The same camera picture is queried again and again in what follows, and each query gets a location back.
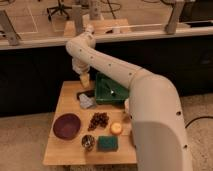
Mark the purple bowl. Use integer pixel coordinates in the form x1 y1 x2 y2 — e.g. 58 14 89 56
53 113 81 140

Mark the green sponge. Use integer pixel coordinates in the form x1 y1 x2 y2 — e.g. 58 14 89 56
97 136 118 151

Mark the wooden table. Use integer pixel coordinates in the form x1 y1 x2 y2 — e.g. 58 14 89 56
43 81 136 165

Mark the bunch of dark grapes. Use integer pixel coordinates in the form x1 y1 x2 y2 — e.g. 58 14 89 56
88 112 109 131

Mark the small metal cup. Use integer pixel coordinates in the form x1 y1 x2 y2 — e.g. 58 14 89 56
81 135 95 151

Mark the black whiteboard eraser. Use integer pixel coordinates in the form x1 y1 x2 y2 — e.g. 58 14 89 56
76 90 95 100

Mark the black office chair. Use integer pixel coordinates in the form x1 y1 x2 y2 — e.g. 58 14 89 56
47 0 70 21

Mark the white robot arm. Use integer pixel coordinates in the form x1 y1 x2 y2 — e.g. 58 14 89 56
66 32 193 171

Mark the white cup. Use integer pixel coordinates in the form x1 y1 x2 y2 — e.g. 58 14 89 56
124 98 130 114

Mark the green plastic tray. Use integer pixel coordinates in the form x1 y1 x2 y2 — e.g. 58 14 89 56
95 72 129 104

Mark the black cable on floor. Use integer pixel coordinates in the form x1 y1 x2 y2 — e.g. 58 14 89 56
185 115 213 130

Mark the small orange fruit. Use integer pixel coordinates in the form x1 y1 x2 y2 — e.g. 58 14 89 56
110 122 123 135

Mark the crumpled grey cloth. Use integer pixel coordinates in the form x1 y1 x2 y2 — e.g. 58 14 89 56
79 94 96 109

